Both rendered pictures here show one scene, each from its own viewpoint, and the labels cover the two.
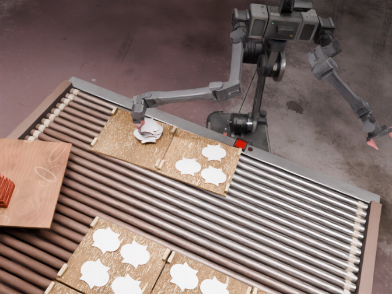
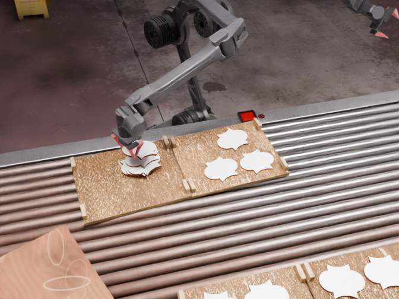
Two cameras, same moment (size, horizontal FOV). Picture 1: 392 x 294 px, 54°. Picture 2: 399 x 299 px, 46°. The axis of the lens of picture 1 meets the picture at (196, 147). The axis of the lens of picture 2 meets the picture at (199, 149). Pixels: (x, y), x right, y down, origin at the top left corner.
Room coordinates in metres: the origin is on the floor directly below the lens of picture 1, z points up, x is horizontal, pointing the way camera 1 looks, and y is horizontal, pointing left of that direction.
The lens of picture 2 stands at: (0.15, 0.75, 2.28)
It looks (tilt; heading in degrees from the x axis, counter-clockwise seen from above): 43 degrees down; 331
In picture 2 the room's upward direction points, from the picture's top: straight up
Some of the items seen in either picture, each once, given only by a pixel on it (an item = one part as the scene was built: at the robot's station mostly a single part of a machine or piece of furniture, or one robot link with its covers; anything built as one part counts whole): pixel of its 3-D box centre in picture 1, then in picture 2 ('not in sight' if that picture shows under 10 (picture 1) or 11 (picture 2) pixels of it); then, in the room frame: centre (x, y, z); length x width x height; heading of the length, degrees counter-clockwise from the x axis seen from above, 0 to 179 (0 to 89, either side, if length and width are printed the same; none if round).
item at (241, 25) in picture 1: (241, 31); not in sight; (1.91, -0.14, 1.45); 0.09 x 0.08 x 0.12; 98
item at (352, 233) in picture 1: (196, 169); (228, 169); (1.29, -0.03, 0.90); 1.95 x 0.05 x 0.05; 75
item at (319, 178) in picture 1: (212, 139); (211, 130); (1.56, -0.10, 0.89); 2.08 x 0.08 x 0.06; 75
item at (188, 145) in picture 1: (200, 160); (226, 156); (1.34, -0.04, 0.93); 0.41 x 0.35 x 0.02; 79
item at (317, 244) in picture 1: (186, 189); (240, 195); (1.15, 0.01, 0.90); 1.95 x 0.05 x 0.05; 75
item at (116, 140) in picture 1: (135, 138); (128, 178); (1.42, 0.37, 0.93); 0.41 x 0.35 x 0.02; 80
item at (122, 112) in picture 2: (137, 102); (124, 117); (1.42, 0.35, 1.23); 0.07 x 0.06 x 0.07; 7
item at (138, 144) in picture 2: (138, 121); (131, 146); (1.41, 0.34, 1.10); 0.07 x 0.07 x 0.09; 14
